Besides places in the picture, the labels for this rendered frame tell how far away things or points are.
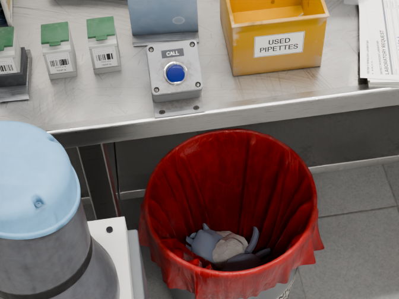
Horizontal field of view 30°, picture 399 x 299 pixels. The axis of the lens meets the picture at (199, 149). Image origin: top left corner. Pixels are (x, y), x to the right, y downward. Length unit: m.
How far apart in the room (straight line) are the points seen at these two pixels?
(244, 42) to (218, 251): 0.73
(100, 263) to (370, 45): 0.54
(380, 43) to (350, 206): 0.95
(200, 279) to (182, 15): 0.53
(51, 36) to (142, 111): 0.17
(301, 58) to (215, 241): 0.70
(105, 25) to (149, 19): 0.08
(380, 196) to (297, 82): 1.01
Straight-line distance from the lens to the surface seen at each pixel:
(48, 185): 0.66
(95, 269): 0.79
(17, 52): 1.08
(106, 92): 1.08
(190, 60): 1.01
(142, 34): 1.14
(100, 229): 0.90
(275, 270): 1.42
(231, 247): 1.66
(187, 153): 1.57
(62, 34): 1.08
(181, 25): 1.13
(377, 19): 1.17
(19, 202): 0.65
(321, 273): 1.90
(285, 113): 1.07
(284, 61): 1.08
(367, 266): 1.93
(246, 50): 1.05
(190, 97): 1.04
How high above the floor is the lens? 1.66
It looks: 52 degrees down
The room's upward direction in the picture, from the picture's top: 3 degrees counter-clockwise
